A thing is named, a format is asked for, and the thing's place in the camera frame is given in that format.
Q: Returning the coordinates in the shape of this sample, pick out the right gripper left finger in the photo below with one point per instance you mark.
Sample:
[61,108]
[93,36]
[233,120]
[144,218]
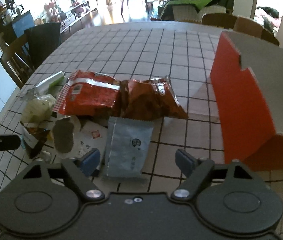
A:
[76,176]

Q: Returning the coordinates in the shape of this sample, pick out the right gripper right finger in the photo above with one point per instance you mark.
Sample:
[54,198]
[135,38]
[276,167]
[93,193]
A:
[197,173]

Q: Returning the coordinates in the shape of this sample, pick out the white milk snack packet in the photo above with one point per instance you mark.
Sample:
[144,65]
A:
[88,136]

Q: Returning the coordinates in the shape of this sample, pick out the pale white-green snack bag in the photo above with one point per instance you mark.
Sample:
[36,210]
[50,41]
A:
[38,109]

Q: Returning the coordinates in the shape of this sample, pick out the light blue snack packet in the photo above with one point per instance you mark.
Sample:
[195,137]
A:
[127,146]

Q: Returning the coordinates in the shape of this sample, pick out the dark seaweed snack pack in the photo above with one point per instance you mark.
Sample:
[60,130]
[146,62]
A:
[65,134]

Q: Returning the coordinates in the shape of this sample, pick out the bright red snack bag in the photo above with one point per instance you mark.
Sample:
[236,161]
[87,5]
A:
[89,94]

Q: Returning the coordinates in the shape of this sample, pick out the silver foil packet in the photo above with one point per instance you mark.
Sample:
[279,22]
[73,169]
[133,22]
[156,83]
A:
[42,87]

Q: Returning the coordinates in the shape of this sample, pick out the dark red snack bag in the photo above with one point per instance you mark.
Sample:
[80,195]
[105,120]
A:
[149,100]

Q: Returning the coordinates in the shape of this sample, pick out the wooden chair with jacket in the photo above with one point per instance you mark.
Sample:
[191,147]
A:
[25,54]

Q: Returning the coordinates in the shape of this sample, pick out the red cardboard box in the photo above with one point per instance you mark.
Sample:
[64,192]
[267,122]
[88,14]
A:
[247,79]

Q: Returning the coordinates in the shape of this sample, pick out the blue sideboard cabinet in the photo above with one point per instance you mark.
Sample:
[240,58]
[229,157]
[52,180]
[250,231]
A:
[11,31]

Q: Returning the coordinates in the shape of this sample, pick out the wooden chair far side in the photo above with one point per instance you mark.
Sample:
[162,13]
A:
[239,24]

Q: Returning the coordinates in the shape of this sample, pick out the white tv cabinet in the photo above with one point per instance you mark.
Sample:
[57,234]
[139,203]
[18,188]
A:
[72,11]

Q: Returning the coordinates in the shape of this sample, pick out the sofa with green blanket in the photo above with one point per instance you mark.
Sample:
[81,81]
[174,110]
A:
[192,10]

